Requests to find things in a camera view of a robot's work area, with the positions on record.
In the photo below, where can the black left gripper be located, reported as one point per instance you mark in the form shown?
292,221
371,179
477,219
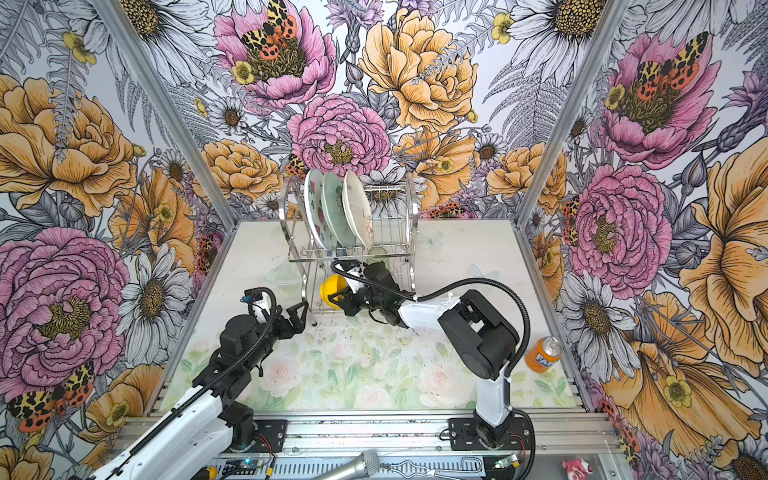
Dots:
298,325

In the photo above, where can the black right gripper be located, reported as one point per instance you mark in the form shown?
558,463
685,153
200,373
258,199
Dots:
347,304

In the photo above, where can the yellow plastic bowl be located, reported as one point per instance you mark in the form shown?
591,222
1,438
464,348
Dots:
330,287

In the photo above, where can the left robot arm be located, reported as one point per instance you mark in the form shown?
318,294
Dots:
209,419

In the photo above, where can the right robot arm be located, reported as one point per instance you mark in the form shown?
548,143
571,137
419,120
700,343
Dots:
485,341

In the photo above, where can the steel two-tier dish rack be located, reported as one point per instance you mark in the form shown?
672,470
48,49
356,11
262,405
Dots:
395,208

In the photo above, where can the green plastic tumbler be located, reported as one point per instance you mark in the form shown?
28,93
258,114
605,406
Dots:
378,254

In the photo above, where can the cream floral plate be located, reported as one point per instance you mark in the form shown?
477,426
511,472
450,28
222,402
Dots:
357,209

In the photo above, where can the white plate red pattern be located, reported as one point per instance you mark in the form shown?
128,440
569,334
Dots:
315,211

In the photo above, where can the pale green plate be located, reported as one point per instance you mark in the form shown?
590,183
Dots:
332,189

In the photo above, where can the green circuit board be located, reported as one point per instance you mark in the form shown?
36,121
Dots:
248,466

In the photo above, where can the silver microphone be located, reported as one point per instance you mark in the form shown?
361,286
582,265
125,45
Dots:
363,466

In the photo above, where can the orange soda can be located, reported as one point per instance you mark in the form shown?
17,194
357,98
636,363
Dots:
544,354

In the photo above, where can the pink toy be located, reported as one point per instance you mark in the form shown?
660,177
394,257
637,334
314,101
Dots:
577,469

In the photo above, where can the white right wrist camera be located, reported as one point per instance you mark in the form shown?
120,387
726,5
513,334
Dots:
354,278

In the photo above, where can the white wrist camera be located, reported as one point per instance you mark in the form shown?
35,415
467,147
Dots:
258,304
354,278

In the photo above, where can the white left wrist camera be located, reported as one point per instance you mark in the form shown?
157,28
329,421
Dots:
258,304

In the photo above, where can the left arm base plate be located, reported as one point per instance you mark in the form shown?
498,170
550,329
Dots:
269,437

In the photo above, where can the yellow black handle tool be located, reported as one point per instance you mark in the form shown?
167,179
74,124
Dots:
206,473

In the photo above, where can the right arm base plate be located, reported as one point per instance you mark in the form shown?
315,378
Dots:
473,434

